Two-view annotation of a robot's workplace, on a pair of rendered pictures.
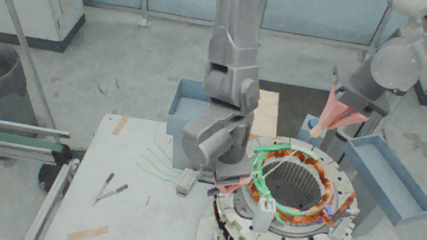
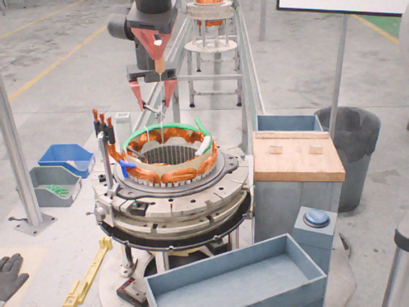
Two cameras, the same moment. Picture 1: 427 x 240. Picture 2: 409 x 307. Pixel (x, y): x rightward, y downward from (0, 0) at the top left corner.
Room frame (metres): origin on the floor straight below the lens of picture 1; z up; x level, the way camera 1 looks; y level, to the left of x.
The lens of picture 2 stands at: (0.55, -0.91, 1.51)
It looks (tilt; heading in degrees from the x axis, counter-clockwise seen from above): 28 degrees down; 91
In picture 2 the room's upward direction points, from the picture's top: 2 degrees counter-clockwise
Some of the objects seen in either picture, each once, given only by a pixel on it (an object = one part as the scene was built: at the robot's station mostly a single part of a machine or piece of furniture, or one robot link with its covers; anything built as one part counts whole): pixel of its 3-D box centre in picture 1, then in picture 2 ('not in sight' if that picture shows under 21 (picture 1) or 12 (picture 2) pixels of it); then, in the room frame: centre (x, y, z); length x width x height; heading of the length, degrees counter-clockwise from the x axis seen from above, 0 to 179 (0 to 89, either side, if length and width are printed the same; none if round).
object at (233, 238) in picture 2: not in sight; (233, 240); (0.58, -0.21, 0.91); 0.02 x 0.02 x 0.21
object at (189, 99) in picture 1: (189, 130); (284, 169); (0.74, 0.07, 0.92); 0.17 x 0.11 x 0.28; 176
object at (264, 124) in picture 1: (243, 111); (294, 154); (0.73, -0.08, 1.05); 0.20 x 0.19 x 0.02; 86
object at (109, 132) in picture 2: (343, 209); (104, 132); (0.35, -0.26, 1.21); 0.04 x 0.04 x 0.03; 0
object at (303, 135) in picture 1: (303, 151); (310, 269); (0.73, -0.30, 0.91); 0.07 x 0.07 x 0.25; 68
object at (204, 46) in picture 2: not in sight; (209, 25); (0.53, 2.10, 0.94); 0.39 x 0.39 x 0.30
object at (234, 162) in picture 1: (230, 145); (149, 58); (0.41, -0.04, 1.28); 0.10 x 0.07 x 0.07; 16
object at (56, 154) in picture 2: not in sight; (68, 161); (0.02, 0.34, 0.82); 0.16 x 0.14 x 0.07; 0
